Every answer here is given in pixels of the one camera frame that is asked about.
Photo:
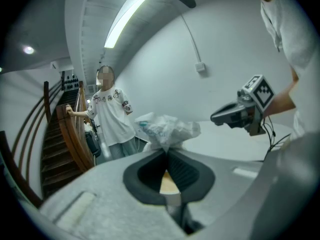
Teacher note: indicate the dark wooden staircase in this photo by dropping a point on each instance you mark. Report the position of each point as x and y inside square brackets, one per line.
[62, 146]

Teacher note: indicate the round ceiling spotlight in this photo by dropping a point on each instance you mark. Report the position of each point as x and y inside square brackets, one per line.
[28, 49]

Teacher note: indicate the person's grey shirt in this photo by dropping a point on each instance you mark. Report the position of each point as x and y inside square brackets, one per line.
[295, 34]

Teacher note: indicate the black bag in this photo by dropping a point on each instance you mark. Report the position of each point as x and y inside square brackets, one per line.
[93, 144]

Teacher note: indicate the ceiling tube light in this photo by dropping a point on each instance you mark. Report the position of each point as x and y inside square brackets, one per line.
[125, 19]

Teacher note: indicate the white wall conduit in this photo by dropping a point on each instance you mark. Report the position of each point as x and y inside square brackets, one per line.
[192, 39]

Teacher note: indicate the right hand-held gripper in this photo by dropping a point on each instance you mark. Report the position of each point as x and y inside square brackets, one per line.
[260, 94]

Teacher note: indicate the person's right forearm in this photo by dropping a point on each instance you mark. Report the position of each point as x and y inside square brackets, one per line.
[281, 104]

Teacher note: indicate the white plastic bag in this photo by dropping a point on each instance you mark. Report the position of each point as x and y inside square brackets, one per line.
[167, 129]

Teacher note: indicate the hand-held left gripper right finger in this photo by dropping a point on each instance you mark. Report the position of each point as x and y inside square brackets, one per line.
[225, 189]

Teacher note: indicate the white wall box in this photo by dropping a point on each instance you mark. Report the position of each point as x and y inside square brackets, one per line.
[200, 67]

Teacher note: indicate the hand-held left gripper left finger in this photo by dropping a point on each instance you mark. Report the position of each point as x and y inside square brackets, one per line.
[105, 196]

